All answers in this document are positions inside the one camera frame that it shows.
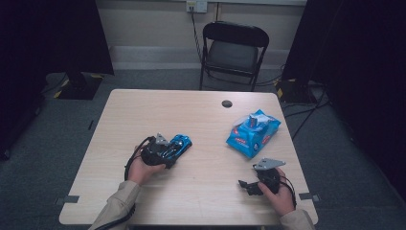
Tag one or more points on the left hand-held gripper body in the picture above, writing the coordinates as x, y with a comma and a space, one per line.
151, 155

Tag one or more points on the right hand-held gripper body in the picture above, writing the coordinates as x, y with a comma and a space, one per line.
269, 180

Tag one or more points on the blue toy car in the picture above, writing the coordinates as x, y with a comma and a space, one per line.
180, 143

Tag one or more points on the blue wet wipes packet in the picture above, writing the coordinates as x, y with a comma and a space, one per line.
252, 139

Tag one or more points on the person's left hand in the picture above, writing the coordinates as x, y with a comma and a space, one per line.
139, 171

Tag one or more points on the person's right hand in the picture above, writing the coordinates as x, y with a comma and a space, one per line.
282, 201

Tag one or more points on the grey tape strip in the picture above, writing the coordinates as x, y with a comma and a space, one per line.
308, 196
68, 200

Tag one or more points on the black stand base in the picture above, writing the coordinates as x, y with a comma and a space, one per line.
79, 87
295, 92

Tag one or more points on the black folding chair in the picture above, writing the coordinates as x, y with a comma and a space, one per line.
233, 56

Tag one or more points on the dark curtain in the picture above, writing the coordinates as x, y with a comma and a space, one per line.
360, 64
48, 38

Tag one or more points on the white wall socket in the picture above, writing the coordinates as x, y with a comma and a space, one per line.
197, 6

